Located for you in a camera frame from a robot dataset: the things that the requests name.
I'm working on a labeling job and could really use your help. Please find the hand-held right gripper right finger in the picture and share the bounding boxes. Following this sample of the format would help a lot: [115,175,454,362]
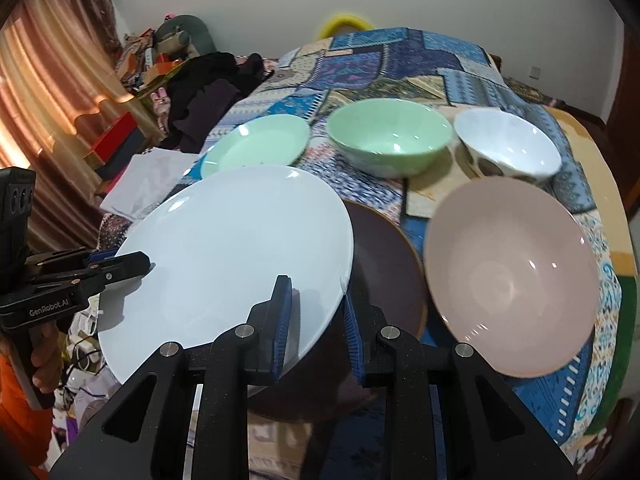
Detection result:
[344,296,593,480]

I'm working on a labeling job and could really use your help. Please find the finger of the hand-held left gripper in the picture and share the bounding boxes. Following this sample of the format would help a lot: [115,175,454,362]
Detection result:
[25,249,117,272]
[70,251,154,297]

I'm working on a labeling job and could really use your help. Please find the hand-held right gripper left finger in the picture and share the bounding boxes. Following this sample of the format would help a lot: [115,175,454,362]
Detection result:
[50,275,293,480]

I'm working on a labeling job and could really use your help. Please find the brown plate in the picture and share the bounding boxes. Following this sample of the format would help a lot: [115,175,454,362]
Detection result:
[247,199,430,411]

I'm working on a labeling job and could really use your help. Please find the large white plate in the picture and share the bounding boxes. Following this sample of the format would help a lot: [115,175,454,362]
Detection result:
[97,165,355,396]

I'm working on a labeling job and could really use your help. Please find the green plate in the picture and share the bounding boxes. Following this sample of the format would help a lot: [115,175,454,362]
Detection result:
[200,114,311,180]

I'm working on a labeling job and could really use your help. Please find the person's left forearm orange sleeve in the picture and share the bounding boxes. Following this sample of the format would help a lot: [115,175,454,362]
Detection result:
[0,332,55,476]

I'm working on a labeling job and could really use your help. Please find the person's left hand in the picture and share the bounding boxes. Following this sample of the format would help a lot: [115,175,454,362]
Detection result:
[27,320,67,396]

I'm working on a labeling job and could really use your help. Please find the white folded cloth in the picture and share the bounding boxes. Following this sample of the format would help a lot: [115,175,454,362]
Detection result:
[100,147,211,222]

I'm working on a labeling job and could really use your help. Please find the red box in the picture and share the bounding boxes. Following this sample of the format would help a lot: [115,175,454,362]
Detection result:
[82,112,138,168]

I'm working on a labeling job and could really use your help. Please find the pink bowl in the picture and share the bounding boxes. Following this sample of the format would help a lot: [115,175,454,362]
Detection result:
[424,177,601,378]

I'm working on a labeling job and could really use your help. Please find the black cloth pile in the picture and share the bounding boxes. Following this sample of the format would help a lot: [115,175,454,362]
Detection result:
[165,51,273,153]

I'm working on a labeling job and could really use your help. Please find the orange brown curtain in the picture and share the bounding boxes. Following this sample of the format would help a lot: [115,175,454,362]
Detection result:
[0,0,151,256]

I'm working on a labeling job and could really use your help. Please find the green bowl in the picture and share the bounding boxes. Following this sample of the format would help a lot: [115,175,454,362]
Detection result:
[327,98,454,179]

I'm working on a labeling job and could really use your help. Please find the green plush toy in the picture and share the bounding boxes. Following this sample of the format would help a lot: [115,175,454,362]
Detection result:
[152,14,216,58]

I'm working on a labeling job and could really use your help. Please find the white patterned bowl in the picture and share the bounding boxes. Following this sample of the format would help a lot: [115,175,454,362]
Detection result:
[453,108,562,184]

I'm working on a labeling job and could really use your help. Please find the blue patchwork blanket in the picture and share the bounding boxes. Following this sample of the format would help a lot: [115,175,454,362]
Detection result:
[97,27,636,480]

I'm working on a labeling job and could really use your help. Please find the yellow ring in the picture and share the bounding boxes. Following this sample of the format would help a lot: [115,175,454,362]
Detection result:
[318,11,376,40]

